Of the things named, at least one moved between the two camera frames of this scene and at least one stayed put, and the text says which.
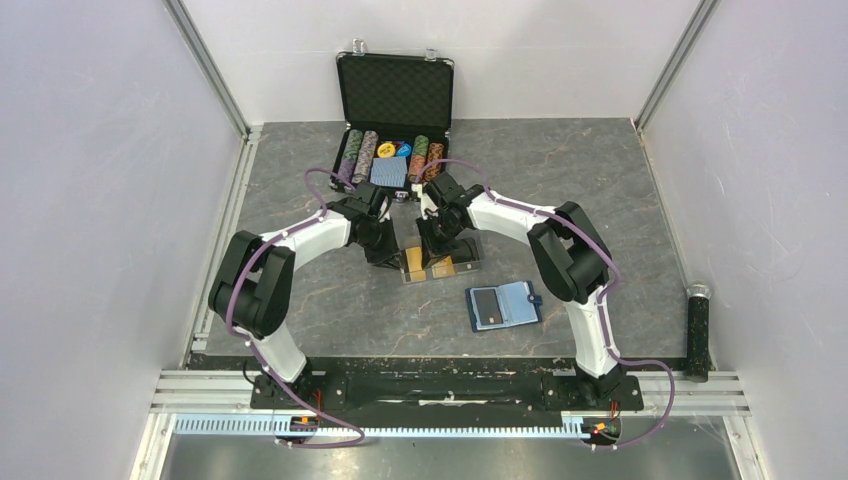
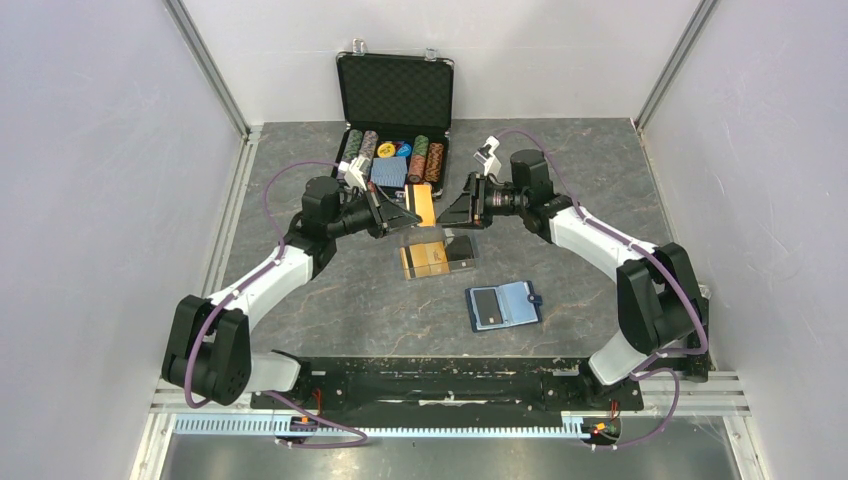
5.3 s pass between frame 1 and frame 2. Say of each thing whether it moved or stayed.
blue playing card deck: stayed
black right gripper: moved
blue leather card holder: stayed
